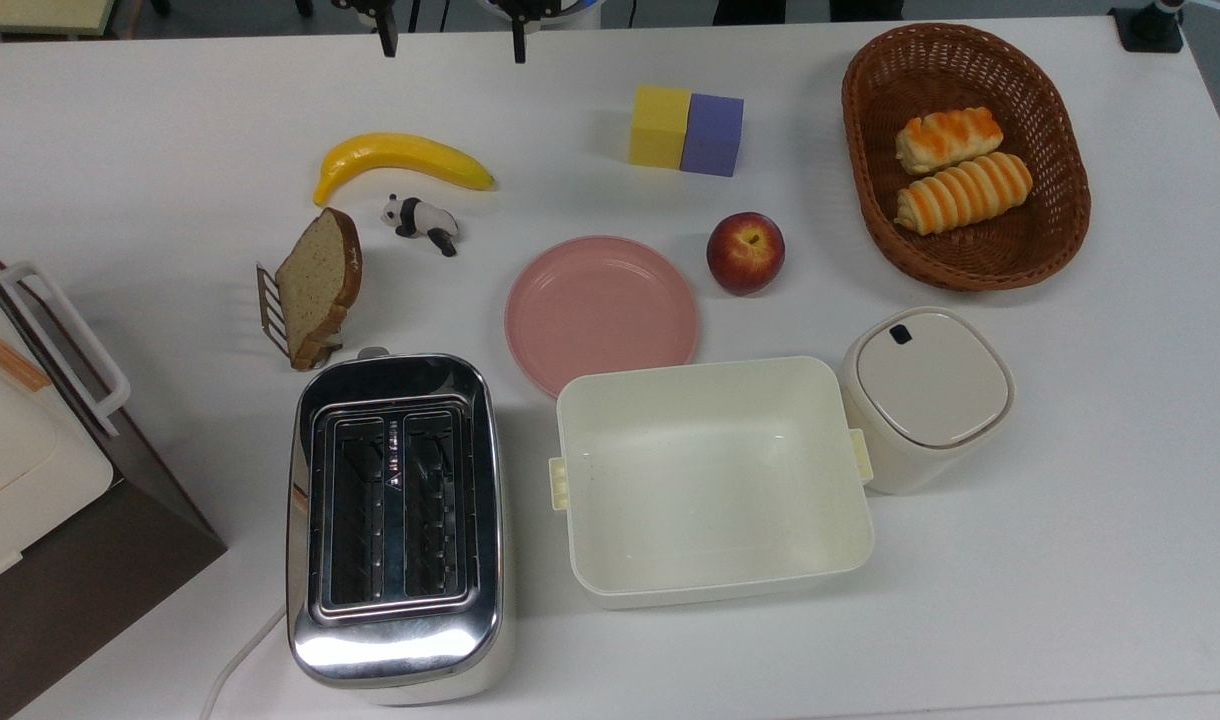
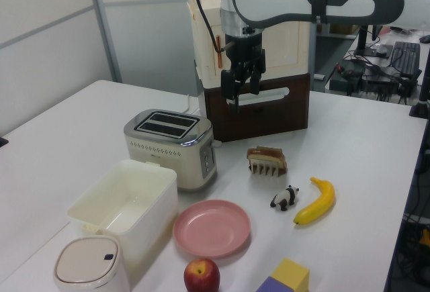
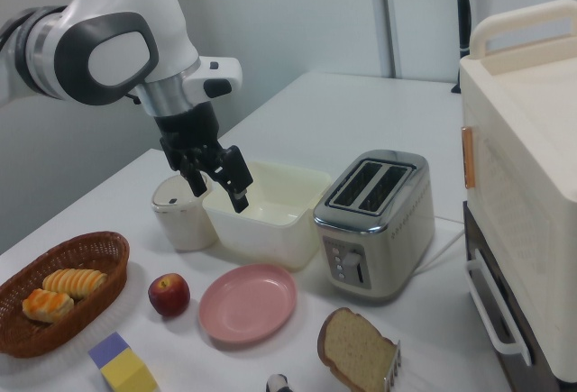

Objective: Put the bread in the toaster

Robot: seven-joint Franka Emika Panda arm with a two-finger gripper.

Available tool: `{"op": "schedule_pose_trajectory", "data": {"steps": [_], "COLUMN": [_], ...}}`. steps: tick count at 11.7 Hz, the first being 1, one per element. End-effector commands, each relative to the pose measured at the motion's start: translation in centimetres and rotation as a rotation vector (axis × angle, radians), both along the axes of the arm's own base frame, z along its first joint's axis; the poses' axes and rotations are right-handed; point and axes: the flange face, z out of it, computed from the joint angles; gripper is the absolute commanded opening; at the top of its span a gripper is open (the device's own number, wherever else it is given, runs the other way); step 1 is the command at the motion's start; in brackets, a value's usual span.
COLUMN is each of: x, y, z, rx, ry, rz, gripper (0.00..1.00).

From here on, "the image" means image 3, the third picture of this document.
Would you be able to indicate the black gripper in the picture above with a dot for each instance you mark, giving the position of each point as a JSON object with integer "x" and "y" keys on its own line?
{"x": 189, "y": 133}

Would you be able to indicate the brown-crusted bread slice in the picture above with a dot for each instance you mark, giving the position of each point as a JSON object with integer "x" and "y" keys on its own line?
{"x": 356, "y": 347}

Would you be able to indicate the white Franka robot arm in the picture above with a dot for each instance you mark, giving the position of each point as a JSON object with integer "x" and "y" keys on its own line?
{"x": 112, "y": 13}

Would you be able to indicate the cream and chrome toaster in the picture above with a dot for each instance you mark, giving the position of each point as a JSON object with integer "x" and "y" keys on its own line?
{"x": 374, "y": 239}

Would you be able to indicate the ridged golden bread roll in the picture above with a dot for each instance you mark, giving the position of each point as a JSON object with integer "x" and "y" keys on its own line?
{"x": 74, "y": 281}

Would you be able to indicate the small cream lidded bin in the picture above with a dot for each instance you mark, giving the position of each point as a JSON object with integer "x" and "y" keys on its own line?
{"x": 180, "y": 225}

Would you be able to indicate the white plastic storage box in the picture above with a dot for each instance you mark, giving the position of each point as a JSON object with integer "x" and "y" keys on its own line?
{"x": 270, "y": 234}

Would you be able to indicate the red apple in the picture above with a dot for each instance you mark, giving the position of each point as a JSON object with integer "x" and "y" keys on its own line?
{"x": 169, "y": 295}

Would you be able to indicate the pink plate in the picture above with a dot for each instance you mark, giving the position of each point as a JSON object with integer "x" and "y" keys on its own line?
{"x": 248, "y": 304}

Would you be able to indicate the brown wicker basket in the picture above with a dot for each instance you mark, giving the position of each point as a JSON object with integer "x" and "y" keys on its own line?
{"x": 103, "y": 252}

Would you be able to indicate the orange-glazed pastry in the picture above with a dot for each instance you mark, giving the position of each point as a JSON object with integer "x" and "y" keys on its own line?
{"x": 47, "y": 305}

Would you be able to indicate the yellow block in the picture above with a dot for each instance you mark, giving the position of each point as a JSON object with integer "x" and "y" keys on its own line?
{"x": 128, "y": 374}

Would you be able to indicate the panda toy figure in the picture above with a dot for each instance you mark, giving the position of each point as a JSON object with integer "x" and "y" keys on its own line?
{"x": 278, "y": 384}

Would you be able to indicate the orange cabinet latch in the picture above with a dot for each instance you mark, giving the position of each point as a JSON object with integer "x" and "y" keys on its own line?
{"x": 469, "y": 157}

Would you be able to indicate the metal toast rack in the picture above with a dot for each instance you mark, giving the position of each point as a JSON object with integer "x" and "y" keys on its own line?
{"x": 393, "y": 369}

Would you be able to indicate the black pole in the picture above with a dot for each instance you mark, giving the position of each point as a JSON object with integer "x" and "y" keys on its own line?
{"x": 463, "y": 13}

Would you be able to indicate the dark brown drawer unit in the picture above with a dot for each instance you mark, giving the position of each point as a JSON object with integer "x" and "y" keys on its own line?
{"x": 532, "y": 347}

